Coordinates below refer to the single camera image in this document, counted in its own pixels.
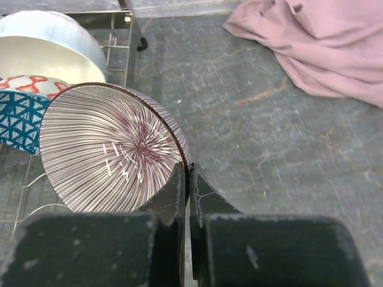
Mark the dusty pink cloth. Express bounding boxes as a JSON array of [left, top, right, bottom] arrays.
[[223, 1, 382, 107]]

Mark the blue triangle patterned bowl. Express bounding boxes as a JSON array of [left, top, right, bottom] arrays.
[[1, 90, 51, 155]]

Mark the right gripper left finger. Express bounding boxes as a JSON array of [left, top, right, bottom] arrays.
[[1, 163, 186, 286]]

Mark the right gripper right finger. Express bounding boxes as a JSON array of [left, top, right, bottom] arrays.
[[190, 164, 370, 286]]

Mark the red patterned bowl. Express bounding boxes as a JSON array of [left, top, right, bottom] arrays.
[[1, 75, 70, 99]]

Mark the stainless steel dish rack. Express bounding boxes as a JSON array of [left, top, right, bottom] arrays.
[[1, 1, 147, 245]]

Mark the plain white bowl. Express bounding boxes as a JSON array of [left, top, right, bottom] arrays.
[[1, 10, 108, 84]]

